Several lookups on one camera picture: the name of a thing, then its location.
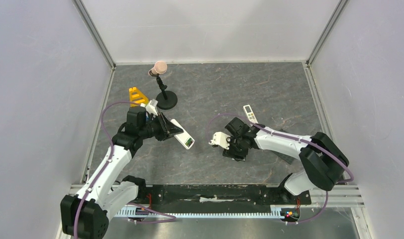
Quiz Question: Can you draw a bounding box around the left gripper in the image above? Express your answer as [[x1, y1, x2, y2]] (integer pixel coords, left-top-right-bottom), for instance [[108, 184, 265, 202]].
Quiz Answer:
[[139, 112, 183, 141]]

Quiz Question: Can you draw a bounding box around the white grey remote control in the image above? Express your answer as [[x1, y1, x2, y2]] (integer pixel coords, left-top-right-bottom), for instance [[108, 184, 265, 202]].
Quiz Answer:
[[171, 119, 195, 150]]

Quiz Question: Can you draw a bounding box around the long white remote control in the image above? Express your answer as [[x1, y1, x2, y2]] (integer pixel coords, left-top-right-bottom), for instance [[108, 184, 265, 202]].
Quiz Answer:
[[243, 105, 258, 124]]

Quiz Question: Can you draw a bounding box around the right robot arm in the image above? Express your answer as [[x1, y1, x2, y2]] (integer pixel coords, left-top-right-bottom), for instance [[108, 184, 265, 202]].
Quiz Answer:
[[209, 117, 349, 203]]

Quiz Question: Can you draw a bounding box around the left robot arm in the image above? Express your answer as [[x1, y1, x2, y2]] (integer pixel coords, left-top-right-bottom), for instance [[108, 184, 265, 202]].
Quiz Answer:
[[60, 105, 185, 239]]

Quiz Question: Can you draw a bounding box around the pink microphone on stand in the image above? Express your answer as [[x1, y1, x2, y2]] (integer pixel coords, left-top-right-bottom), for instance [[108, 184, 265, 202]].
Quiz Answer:
[[148, 61, 178, 110]]

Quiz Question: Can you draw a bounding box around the yellow toy brick tower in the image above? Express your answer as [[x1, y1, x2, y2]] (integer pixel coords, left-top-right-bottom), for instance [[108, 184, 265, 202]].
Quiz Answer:
[[129, 87, 149, 107]]

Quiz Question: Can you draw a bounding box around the dark studded baseplate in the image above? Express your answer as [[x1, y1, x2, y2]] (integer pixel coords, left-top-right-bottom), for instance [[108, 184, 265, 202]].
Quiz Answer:
[[276, 153, 295, 165]]

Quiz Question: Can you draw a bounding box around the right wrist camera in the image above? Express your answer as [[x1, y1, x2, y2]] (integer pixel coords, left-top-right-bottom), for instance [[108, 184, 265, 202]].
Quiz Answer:
[[208, 131, 231, 150]]

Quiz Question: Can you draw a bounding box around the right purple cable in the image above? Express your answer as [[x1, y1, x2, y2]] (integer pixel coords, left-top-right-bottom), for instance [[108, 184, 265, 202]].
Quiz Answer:
[[205, 113, 355, 225]]

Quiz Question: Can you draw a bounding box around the purple cable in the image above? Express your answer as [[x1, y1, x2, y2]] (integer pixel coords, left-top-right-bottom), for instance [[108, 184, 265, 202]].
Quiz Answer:
[[205, 113, 355, 225], [73, 101, 142, 239]]

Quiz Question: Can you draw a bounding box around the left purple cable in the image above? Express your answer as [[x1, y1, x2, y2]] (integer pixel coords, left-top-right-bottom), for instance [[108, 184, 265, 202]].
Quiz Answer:
[[73, 101, 142, 239]]

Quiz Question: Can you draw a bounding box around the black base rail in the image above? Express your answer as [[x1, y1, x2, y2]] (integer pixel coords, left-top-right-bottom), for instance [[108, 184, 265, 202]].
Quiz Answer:
[[134, 184, 311, 214]]

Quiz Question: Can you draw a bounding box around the white cable duct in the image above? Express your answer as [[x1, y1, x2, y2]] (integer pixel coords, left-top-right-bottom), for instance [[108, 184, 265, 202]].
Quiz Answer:
[[114, 205, 300, 220]]

